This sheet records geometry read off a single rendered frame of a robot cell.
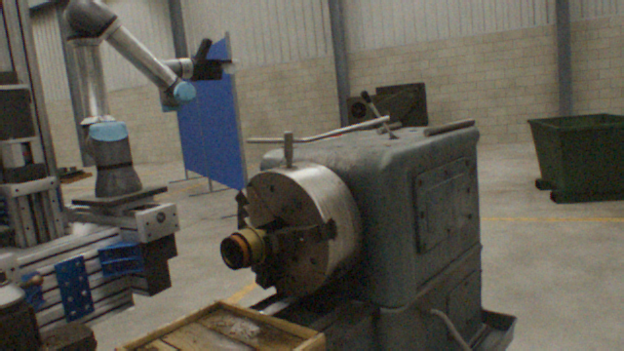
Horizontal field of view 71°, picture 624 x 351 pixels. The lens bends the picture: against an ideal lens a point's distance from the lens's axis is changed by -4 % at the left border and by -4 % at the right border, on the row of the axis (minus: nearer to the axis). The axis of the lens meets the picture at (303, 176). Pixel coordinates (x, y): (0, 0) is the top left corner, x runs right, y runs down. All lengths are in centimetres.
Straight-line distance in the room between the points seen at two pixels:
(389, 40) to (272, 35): 315
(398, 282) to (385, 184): 24
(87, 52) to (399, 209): 114
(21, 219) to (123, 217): 28
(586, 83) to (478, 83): 214
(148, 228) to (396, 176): 75
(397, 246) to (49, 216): 103
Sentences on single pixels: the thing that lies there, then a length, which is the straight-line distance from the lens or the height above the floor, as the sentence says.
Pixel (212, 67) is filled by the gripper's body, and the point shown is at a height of 155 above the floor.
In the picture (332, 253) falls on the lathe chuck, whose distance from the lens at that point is 102.
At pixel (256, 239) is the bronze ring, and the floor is 110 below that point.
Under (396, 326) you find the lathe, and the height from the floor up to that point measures 82.
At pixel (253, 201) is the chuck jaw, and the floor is 117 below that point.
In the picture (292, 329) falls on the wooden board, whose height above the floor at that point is 90.
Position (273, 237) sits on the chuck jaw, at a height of 110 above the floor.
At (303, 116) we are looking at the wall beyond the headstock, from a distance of 1205.
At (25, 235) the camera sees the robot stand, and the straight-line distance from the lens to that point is 152.
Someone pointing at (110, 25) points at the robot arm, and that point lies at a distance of 159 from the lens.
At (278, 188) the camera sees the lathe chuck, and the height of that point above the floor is 119.
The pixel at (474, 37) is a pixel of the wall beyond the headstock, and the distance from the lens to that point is 1093.
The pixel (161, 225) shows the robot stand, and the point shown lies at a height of 106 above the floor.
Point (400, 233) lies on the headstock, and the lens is 112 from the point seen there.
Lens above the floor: 139
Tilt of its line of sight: 9 degrees down
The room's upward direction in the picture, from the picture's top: 6 degrees counter-clockwise
